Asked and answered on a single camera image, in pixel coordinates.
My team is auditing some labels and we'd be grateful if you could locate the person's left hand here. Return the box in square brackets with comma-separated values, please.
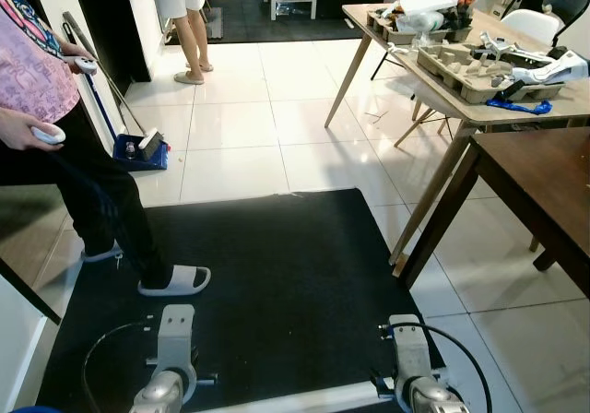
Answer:
[63, 53, 93, 75]

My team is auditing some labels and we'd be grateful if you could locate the person's right hand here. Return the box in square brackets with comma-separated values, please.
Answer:
[0, 109, 53, 152]

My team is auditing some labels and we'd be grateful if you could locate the large brown pulp tray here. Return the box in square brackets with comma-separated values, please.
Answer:
[417, 44, 565, 106]

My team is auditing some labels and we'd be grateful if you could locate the blue and white pole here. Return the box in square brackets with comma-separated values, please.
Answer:
[86, 70, 125, 151]

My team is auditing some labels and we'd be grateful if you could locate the dark brown wooden table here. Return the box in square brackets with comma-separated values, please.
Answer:
[396, 127, 590, 299]

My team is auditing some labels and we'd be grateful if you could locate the person in pink shirt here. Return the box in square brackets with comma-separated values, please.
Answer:
[0, 0, 212, 299]

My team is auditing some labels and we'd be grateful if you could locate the brown wooden desk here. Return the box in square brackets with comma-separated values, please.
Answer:
[0, 184, 93, 326]

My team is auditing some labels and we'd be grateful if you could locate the blue dustpan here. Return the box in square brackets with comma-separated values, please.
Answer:
[112, 129, 171, 171]

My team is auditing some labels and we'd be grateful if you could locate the black chair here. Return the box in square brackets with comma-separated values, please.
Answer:
[544, 0, 590, 38]

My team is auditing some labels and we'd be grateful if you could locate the person in white shorts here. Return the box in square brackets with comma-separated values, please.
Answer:
[150, 0, 216, 86]

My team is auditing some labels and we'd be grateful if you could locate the white chair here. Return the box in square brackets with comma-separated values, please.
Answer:
[501, 9, 563, 50]

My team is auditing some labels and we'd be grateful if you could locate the light wooden table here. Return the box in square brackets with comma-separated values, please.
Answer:
[324, 4, 590, 278]

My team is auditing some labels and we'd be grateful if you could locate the white slipper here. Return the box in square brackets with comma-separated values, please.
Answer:
[138, 265, 212, 298]

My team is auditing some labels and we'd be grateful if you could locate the small brown pulp tray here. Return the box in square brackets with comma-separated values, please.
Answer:
[367, 9, 473, 47]

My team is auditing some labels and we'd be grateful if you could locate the black floor mat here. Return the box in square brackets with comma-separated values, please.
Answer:
[37, 189, 448, 413]

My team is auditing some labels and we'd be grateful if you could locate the white floor bar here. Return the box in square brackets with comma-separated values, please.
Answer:
[194, 379, 407, 413]

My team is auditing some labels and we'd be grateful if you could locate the blue strap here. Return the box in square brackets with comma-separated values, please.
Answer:
[486, 97, 554, 116]

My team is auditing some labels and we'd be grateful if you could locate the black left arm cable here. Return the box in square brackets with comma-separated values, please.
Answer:
[81, 320, 158, 413]

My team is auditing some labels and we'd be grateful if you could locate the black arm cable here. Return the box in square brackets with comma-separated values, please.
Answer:
[380, 323, 493, 413]
[81, 320, 158, 413]

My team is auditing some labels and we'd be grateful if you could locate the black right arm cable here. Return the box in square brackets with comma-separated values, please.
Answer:
[380, 323, 493, 413]

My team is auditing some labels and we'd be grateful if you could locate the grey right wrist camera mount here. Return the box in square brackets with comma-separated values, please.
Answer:
[385, 314, 432, 384]

